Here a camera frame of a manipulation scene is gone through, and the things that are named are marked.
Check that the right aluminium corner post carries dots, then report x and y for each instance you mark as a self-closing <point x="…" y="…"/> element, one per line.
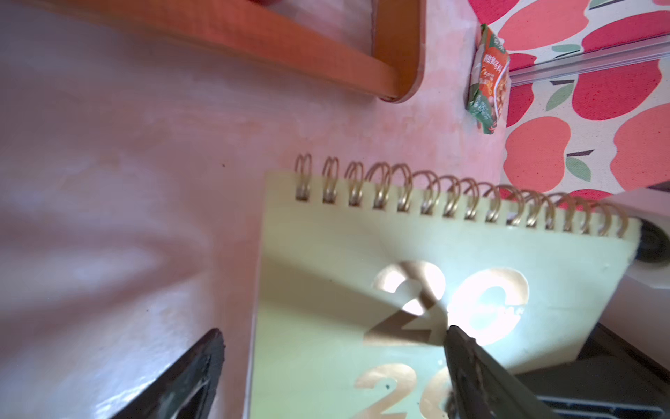
<point x="604" y="59"/>

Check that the green orange snack packet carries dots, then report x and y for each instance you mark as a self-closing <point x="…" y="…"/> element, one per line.
<point x="489" y="81"/>

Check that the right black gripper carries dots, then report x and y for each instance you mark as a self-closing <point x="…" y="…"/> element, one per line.
<point x="610" y="379"/>

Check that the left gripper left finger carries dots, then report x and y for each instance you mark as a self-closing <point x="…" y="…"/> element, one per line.
<point x="187" y="389"/>

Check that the green 2026 calendar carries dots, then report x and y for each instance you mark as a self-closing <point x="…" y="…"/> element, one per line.
<point x="363" y="270"/>

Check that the wooden spice rack shelf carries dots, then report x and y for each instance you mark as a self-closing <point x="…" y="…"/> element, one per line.
<point x="393" y="71"/>

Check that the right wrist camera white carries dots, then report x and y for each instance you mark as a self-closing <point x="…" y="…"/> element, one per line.
<point x="639" y="309"/>

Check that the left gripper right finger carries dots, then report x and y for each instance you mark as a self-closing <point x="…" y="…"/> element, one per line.
<point x="482" y="387"/>

